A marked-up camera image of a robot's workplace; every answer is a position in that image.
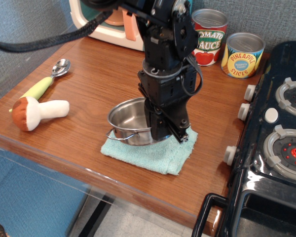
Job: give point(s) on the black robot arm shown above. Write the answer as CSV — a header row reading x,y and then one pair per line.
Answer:
x,y
157,62

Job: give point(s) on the plush toy mushroom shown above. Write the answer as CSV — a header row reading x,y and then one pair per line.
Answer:
x,y
27,112

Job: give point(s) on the spoon with green handle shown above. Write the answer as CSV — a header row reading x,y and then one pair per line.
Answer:
x,y
59,69

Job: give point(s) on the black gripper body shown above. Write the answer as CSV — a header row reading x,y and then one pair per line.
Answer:
x,y
169,94

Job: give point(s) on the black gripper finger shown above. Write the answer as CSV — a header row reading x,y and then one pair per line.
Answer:
x,y
150,113
160,128

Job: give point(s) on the toy microwave teal cream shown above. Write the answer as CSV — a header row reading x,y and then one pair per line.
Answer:
x,y
108,30

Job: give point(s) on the tomato sauce can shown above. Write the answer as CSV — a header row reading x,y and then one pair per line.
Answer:
x,y
211,27

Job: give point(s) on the orange microwave turntable plate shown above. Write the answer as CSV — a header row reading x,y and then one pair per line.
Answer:
x,y
116,19

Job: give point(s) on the black toy stove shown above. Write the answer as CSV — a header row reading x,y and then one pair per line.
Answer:
x,y
261,199

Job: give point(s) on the pineapple slices can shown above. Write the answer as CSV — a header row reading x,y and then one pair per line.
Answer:
x,y
242,55

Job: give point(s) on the stainless steel pot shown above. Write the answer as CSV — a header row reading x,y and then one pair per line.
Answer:
x,y
128,124

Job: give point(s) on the light blue folded cloth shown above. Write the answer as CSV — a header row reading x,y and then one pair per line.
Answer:
x,y
165,157

